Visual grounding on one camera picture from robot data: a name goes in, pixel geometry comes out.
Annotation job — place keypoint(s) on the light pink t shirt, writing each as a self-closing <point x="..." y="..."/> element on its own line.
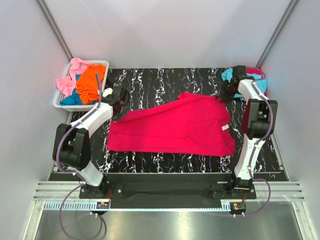
<point x="77" y="67"/>

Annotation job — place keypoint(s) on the black marble pattern mat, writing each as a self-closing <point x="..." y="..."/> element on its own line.
<point x="152" y="87"/>

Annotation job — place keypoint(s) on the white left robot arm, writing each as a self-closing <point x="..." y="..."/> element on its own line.
<point x="72" y="147"/>

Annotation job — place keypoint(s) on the blue t shirt in basket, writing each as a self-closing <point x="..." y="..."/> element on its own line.
<point x="68" y="88"/>

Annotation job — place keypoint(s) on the folded cyan t shirt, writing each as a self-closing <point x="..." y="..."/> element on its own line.
<point x="225" y="73"/>

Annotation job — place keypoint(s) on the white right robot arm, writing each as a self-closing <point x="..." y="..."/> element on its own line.
<point x="258" y="123"/>

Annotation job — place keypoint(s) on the folded red t shirt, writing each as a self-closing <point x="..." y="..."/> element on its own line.
<point x="257" y="74"/>

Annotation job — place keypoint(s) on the white plastic laundry basket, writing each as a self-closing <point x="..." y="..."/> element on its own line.
<point x="81" y="108"/>

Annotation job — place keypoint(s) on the orange t shirt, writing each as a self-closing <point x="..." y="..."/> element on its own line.
<point x="87" y="85"/>

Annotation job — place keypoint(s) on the magenta t shirt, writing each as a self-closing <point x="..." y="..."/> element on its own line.
<point x="193" y="124"/>

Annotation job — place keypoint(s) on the white slotted cable duct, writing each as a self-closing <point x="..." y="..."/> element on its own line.
<point x="139" y="206"/>

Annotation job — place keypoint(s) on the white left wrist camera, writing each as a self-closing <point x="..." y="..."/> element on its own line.
<point x="106" y="92"/>

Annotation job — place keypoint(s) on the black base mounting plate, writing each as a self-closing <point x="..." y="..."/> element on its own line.
<point x="179" y="188"/>

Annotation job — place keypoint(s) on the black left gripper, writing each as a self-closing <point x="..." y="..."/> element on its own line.
<point x="116" y="116"/>

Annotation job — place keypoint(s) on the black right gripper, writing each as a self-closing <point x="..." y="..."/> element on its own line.
<point x="225" y="98"/>

